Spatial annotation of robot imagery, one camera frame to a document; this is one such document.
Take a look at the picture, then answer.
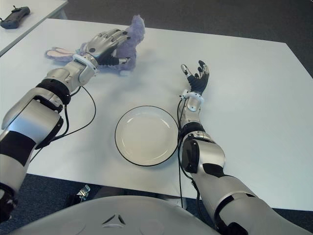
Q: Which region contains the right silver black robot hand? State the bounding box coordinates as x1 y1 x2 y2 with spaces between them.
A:
180 59 210 96

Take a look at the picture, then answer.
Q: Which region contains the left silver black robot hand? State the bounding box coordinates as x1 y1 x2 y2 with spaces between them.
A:
83 28 132 67

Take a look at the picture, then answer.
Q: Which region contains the purple plush rabbit doll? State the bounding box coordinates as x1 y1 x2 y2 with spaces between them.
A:
45 15 146 77

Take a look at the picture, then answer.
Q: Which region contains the white plate with black rim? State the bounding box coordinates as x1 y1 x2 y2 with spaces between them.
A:
114 105 180 167

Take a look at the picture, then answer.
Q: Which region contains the white side table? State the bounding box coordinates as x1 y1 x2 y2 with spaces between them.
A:
0 0 68 56

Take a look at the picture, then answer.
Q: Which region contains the black controller with antennas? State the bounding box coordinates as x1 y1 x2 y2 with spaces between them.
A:
0 6 31 29

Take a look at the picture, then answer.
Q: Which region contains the metal clamp under table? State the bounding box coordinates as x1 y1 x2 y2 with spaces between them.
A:
76 185 90 198

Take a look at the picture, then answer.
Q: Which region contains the grey robot torso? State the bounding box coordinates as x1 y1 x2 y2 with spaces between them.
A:
12 195 221 235

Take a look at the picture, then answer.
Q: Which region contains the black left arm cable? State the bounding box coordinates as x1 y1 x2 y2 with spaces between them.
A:
29 85 96 162

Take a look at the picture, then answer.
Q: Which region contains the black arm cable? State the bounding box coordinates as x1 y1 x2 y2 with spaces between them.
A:
176 97 203 235
29 85 96 162

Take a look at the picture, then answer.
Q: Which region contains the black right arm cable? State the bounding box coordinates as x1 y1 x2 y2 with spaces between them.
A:
176 97 203 235

